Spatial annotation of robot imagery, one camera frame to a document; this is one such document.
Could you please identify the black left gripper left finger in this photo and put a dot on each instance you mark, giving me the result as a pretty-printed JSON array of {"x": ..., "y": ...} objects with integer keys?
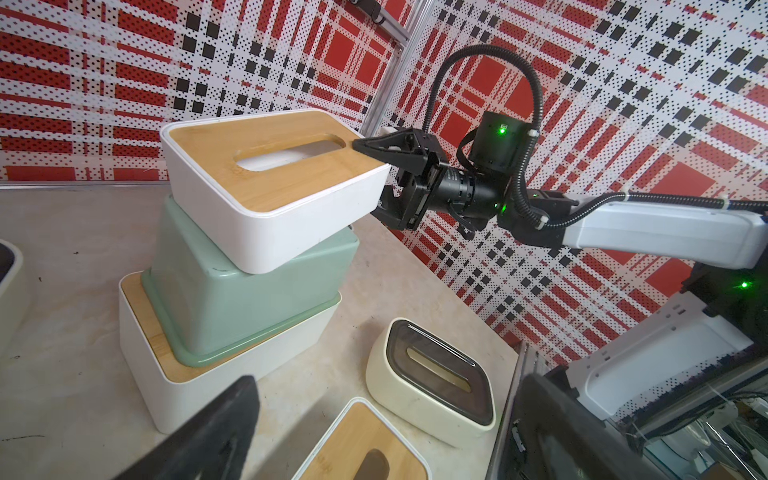
[{"x": 213, "y": 444}]

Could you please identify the cream tissue box dark lid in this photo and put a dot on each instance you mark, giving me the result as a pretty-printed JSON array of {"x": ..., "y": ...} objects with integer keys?
[{"x": 16, "y": 291}]

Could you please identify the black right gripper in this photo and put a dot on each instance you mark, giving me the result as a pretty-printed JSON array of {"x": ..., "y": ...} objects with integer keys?
[{"x": 478, "y": 189}]

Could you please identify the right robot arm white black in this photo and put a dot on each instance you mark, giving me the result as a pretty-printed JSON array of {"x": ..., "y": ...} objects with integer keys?
[{"x": 727, "y": 239}]

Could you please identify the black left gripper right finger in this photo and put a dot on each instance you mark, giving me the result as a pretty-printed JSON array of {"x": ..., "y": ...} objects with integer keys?
[{"x": 545, "y": 434}]

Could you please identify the mint green tissue box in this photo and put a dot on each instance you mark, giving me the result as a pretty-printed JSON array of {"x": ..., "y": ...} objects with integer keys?
[{"x": 209, "y": 309}]

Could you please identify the cream box dark lid front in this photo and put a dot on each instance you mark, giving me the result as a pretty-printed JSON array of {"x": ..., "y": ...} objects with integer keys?
[{"x": 430, "y": 384}]

